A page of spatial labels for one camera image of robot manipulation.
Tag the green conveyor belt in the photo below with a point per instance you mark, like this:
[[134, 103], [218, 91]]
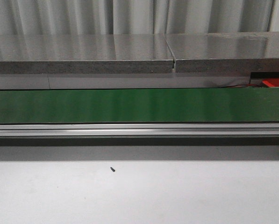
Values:
[[140, 105]]

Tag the grey stone shelf slab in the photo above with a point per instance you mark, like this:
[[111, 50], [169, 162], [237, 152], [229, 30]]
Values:
[[251, 54]]

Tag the red plastic tray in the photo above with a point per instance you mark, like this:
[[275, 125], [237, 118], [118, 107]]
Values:
[[271, 82]]

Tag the white pleated curtain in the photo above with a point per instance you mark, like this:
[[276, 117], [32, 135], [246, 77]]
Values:
[[31, 17]]

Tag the aluminium conveyor frame rail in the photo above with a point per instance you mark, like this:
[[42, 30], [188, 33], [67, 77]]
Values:
[[265, 129]]

